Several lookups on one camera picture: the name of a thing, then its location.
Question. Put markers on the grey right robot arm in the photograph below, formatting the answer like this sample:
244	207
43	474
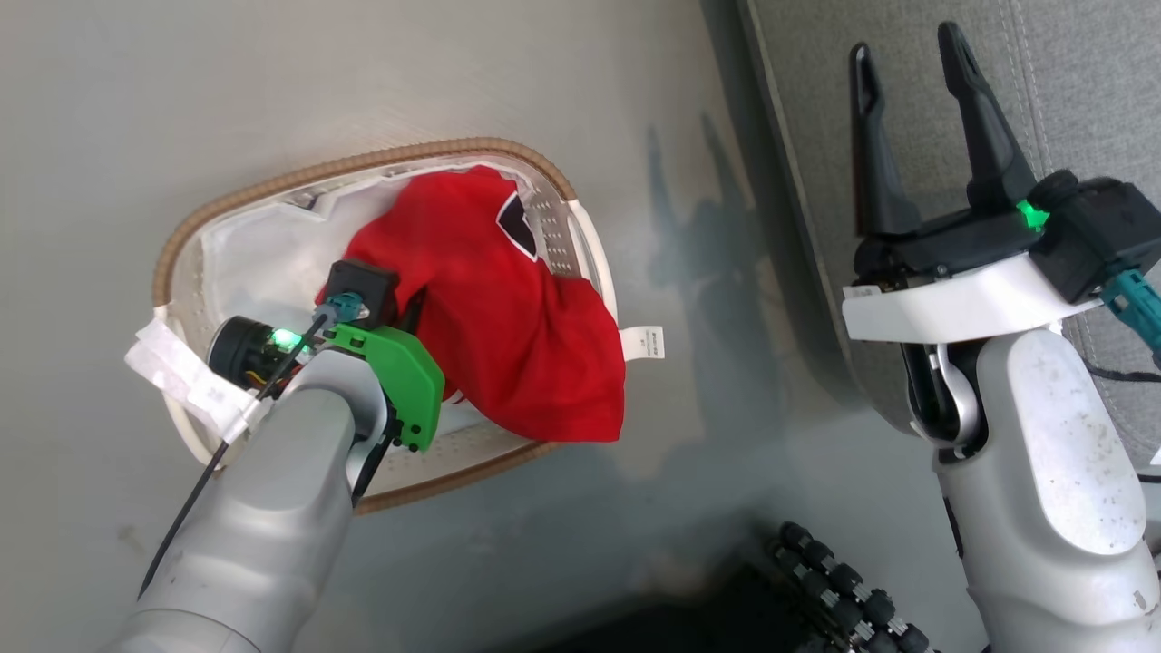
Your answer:
1043	472

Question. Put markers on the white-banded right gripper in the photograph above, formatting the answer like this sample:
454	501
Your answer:
961	304

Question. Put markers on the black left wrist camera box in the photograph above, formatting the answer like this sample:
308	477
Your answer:
370	277

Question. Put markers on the red jersey garment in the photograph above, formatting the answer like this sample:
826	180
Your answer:
508	345

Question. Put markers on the black roller base wheel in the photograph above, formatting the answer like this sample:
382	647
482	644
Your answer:
843	585

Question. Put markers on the teal right camera connector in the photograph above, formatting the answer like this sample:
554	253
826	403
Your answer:
1138	304

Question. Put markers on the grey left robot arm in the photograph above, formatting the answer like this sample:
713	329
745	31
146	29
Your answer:
254	526

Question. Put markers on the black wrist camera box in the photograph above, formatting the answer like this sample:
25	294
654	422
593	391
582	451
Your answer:
370	277
1102	231

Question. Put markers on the white basket with brown rim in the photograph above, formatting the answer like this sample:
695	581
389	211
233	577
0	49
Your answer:
272	180

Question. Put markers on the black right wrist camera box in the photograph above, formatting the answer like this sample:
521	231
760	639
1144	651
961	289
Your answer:
1102	231

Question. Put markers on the grey fabric sofa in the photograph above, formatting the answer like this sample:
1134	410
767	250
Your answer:
1070	73

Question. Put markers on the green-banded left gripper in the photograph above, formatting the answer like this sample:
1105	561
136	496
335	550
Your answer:
408	390

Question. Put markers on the teal left camera connector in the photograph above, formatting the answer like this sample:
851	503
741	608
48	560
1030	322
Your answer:
346	307

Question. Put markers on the teal camera connector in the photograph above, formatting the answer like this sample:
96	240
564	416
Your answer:
1138	304
346	307

